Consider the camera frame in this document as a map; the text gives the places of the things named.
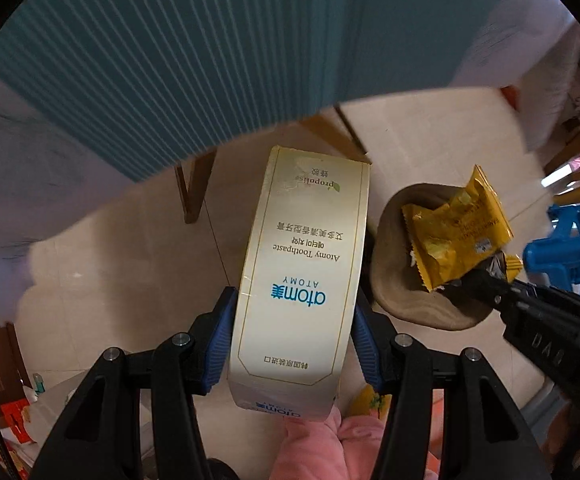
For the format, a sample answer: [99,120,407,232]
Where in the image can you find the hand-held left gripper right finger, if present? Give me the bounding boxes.
[350,290,540,480]

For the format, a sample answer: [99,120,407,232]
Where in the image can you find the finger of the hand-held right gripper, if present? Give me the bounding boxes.
[447,266,523,322]

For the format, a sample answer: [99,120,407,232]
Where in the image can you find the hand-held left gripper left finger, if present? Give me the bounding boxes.
[30,286,241,480]

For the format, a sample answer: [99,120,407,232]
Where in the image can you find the yellow snack packet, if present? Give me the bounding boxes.
[401,164,524,293]

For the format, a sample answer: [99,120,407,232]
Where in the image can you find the tan fabric bag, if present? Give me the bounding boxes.
[370,182,496,332]

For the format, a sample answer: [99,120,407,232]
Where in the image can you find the cream toothpaste box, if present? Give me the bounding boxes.
[227,145,372,421]

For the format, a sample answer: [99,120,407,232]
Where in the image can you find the yellow slipper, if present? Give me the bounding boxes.
[352,385,391,419]

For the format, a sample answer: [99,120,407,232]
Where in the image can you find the blue plastic stool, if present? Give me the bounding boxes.
[522,200,580,289]

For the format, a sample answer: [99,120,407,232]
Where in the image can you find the person's pink trouser legs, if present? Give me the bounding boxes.
[280,390,445,480]

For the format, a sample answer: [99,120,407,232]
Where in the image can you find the wooden table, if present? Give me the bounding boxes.
[175,105,373,225]

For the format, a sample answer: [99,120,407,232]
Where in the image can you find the orange red cardboard box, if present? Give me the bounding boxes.
[0,400,39,447]

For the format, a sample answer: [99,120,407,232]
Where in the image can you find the printed teal tablecloth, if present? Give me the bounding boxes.
[0,0,580,326]

